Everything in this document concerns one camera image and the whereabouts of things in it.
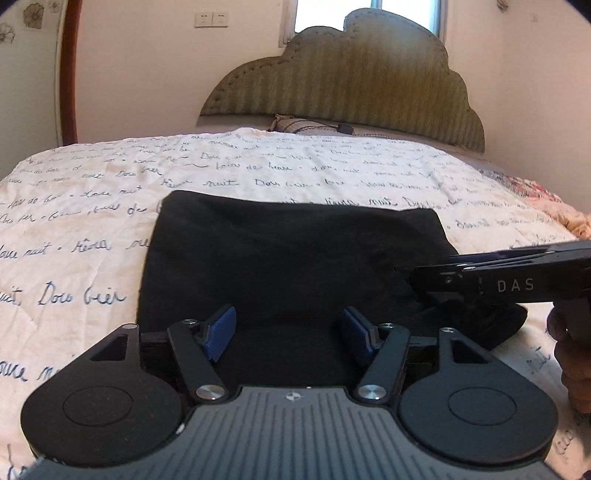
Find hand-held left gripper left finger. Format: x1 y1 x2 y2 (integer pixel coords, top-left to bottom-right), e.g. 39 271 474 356
85 304 238 406

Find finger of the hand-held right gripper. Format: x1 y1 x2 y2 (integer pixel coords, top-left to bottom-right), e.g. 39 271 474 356
394 251 482 315

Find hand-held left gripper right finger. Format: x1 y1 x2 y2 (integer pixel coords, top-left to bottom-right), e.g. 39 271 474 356
339 305 492 406

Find black pants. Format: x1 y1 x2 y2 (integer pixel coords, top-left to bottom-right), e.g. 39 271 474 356
137 189 529 389

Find person's right hand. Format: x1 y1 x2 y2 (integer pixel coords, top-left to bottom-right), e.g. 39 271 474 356
547 307 591 415

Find floral pink quilt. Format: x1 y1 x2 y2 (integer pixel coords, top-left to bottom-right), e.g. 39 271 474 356
480 157 591 241

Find script printed cream blanket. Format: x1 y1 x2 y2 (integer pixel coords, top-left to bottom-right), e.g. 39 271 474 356
0 127 591 480

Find grey patterned pillow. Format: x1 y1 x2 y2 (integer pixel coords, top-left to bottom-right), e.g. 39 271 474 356
270 113 354 136

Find olive padded headboard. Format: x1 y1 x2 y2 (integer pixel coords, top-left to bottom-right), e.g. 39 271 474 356
199 8 486 153

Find bedroom window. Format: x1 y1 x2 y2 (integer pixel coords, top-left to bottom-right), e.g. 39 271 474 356
287 0 448 47

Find black charger with cable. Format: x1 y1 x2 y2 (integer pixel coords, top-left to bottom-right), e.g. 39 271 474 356
295 118 354 136

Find brown wooden door frame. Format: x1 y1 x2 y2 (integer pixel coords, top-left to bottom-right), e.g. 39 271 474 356
55 0 80 145

